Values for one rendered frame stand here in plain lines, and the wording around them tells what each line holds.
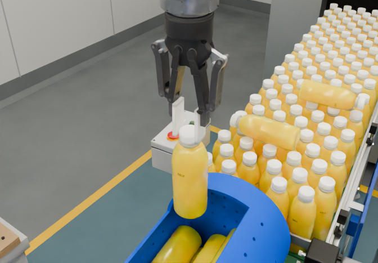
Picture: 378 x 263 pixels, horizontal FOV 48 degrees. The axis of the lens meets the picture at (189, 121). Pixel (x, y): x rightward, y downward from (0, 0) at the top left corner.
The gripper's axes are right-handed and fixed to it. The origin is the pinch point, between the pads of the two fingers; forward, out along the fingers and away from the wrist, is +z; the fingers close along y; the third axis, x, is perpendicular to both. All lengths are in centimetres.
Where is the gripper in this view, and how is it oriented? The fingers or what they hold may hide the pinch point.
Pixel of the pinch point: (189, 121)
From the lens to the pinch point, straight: 74.7
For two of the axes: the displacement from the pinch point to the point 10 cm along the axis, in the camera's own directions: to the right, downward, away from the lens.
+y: 8.7, 2.8, -4.1
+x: 5.0, -4.8, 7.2
